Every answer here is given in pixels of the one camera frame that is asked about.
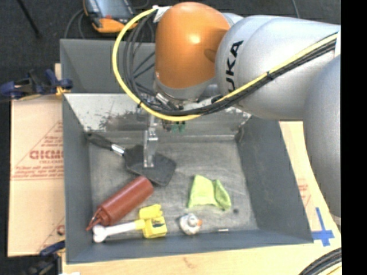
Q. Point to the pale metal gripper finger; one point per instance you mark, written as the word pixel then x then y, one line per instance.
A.
pixel 146 153
pixel 153 150

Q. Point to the black spatula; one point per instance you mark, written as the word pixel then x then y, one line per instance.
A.
pixel 160 170

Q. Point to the red-brown squeeze bottle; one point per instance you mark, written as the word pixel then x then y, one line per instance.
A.
pixel 129 198

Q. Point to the grey metal bin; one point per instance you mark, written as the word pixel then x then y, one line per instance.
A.
pixel 200 159

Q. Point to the green cloth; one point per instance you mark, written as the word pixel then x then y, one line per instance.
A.
pixel 205 193

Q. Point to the yellow toy block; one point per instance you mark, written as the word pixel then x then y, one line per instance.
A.
pixel 155 225

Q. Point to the white toy duck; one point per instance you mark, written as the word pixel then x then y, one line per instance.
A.
pixel 189 223

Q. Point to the white toy bone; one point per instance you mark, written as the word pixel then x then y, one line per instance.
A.
pixel 114 230

